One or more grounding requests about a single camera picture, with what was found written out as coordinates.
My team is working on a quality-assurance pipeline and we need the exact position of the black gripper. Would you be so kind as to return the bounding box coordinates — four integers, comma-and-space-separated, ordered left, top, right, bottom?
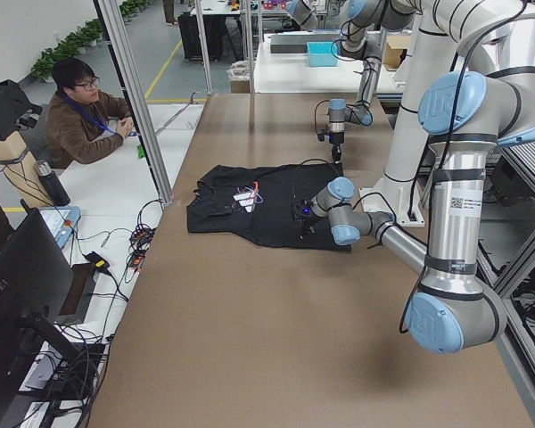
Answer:
328, 132, 344, 161
298, 213, 323, 240

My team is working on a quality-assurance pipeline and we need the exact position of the black printed t-shirt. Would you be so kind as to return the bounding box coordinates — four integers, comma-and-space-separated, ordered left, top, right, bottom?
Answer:
186, 162, 351, 252

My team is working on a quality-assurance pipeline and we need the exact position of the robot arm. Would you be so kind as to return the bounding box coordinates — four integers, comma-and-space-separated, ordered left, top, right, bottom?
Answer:
303, 66, 535, 354
334, 0, 416, 126

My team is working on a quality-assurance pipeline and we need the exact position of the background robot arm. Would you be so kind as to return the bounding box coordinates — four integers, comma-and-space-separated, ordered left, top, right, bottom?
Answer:
285, 0, 317, 31

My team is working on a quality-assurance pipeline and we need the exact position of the blue plastic tray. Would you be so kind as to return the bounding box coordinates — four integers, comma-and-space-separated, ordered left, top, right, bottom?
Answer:
307, 41, 339, 68

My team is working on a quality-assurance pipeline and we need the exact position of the cardboard box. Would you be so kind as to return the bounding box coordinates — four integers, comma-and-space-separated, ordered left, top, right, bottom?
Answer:
383, 34, 411, 70

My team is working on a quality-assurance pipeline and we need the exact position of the black power strip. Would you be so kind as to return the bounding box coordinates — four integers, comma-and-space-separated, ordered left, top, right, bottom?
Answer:
127, 224, 156, 272

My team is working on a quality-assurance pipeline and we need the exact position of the blue grey teach pendant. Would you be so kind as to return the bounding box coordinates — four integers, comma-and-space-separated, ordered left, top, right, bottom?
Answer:
38, 206, 81, 249

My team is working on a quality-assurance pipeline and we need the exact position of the seated man brown jacket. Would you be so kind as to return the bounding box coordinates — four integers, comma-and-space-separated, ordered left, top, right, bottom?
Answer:
45, 57, 135, 169

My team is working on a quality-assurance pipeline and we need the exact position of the black thermos bottle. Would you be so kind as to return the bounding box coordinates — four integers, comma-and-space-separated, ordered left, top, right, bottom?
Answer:
35, 160, 70, 206

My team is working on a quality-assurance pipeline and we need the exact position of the black Huawei monitor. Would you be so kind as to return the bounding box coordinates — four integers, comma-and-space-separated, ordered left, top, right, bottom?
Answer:
0, 209, 79, 422

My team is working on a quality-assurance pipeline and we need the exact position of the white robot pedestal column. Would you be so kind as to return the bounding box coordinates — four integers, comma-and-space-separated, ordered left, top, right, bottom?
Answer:
358, 0, 487, 228

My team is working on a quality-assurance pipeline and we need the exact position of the green handled long stick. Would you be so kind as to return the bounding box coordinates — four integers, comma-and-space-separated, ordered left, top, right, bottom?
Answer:
136, 144, 145, 159

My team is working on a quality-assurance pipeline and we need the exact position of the aluminium frame post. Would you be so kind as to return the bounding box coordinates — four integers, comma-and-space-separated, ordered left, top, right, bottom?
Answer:
93, 0, 174, 206

